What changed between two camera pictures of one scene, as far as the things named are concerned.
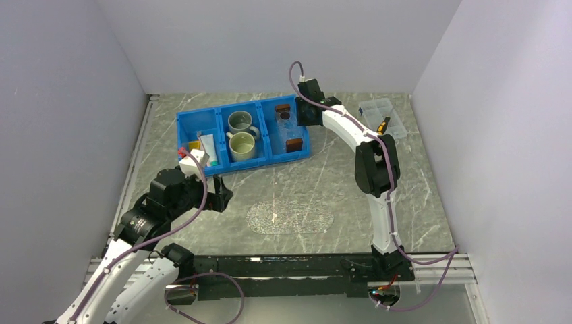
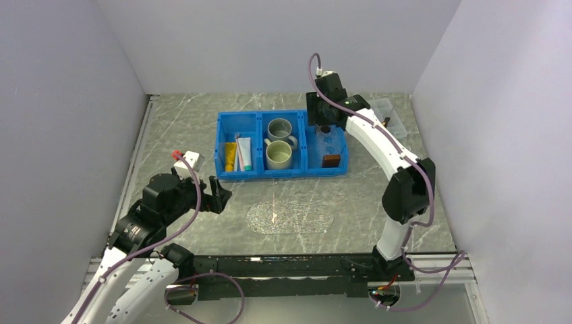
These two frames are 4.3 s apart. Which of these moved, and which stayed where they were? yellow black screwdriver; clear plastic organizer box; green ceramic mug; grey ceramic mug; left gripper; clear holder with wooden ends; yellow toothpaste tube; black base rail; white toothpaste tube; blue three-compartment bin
Moved: blue three-compartment bin; white toothpaste tube; green ceramic mug; grey ceramic mug; yellow toothpaste tube; clear holder with wooden ends
Stayed: black base rail; yellow black screwdriver; clear plastic organizer box; left gripper
